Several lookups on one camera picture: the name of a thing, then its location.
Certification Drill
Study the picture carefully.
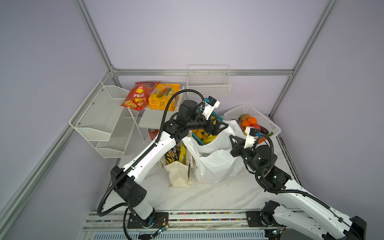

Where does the brown toy potato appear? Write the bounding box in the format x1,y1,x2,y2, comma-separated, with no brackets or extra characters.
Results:
239,114,251,122

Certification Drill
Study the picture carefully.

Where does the black yellow chips bag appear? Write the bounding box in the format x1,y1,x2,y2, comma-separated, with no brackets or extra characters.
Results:
166,149,179,165

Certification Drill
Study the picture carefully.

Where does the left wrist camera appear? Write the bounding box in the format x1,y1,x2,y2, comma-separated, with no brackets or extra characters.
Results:
202,96,220,120

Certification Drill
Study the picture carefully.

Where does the dark wrinkled toy eggplant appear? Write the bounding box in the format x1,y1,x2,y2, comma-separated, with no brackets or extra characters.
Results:
260,126,269,135

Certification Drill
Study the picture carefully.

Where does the white wire wall basket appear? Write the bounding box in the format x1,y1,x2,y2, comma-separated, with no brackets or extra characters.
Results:
187,65,232,97

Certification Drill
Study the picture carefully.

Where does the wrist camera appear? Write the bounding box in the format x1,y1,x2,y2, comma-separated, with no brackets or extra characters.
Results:
202,96,220,120
244,127,261,149

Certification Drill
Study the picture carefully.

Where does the large yellow banana bunch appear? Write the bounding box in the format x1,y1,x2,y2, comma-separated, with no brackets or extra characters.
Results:
194,130,217,145

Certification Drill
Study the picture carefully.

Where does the red chips bag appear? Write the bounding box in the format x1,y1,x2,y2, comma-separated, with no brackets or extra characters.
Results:
121,82,161,111

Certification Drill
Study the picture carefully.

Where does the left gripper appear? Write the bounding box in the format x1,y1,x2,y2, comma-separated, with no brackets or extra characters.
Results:
187,113,229,136

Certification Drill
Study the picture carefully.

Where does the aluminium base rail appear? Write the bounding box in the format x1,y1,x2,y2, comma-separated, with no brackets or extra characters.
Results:
79,209,338,240

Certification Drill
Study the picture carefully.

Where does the white plastic basket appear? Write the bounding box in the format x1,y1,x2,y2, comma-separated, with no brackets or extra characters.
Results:
224,104,281,138

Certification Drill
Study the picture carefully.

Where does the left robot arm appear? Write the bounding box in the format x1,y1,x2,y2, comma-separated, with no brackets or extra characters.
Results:
97,89,228,225

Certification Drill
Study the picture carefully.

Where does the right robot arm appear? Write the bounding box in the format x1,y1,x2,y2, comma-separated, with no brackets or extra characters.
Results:
230,135,367,240

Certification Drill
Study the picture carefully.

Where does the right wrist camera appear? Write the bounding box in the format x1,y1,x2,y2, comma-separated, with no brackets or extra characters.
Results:
244,127,261,149

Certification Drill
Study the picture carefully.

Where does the orange toy fruit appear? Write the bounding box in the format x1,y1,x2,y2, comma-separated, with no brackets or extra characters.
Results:
247,117,258,125

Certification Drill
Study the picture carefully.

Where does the red toy tomato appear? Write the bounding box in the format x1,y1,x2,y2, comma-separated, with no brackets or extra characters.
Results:
251,124,261,132

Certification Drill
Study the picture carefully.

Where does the white mesh shelf rack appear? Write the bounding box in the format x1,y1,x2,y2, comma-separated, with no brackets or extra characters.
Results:
69,82,139,159

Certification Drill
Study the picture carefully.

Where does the white plastic bag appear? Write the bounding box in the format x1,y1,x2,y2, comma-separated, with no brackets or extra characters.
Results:
183,120,245,185

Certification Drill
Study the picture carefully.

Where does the beige canvas tote bag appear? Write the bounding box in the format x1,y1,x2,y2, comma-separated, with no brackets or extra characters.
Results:
160,142,194,188

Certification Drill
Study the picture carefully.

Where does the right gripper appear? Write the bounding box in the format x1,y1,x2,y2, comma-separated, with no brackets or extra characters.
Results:
228,133,261,175

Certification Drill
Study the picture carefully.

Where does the teal plastic basket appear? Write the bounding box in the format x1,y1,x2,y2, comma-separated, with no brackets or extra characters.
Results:
192,130,217,146

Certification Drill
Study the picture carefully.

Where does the orange snack bag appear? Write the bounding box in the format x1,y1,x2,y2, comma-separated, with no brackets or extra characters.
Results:
148,84,180,111

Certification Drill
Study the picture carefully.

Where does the yellow snack packet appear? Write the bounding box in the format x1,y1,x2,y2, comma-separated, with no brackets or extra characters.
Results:
179,144,187,165

